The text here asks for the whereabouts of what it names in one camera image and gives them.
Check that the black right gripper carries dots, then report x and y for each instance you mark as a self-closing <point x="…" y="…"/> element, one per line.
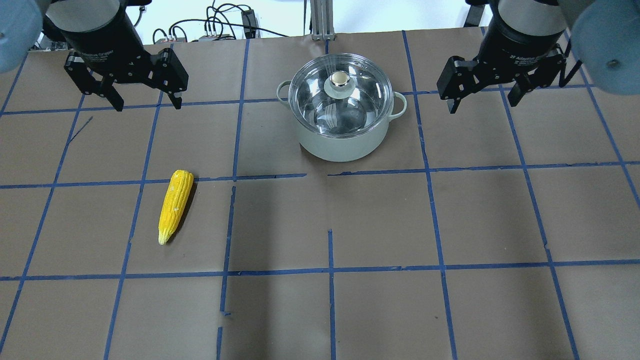
<point x="520" y="45"/>

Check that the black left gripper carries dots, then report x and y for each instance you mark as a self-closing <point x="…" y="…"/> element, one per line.
<point x="100" y="37"/>

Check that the yellow corn cob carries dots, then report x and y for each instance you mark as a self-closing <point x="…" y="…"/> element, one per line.
<point x="174" y="204"/>

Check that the glass pot lid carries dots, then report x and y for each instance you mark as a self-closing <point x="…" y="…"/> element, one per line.
<point x="340" y="95"/>

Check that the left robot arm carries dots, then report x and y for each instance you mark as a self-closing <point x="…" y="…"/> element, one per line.
<point x="21" y="22"/>

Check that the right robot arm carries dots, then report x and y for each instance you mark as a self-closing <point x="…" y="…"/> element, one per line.
<point x="602" y="35"/>

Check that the pale green cooking pot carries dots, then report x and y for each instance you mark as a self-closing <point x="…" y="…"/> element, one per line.
<point x="344" y="150"/>

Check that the black power adapter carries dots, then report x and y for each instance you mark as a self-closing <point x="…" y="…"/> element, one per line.
<point x="249" y="23"/>

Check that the aluminium frame post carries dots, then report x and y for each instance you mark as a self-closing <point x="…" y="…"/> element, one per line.
<point x="322" y="20"/>

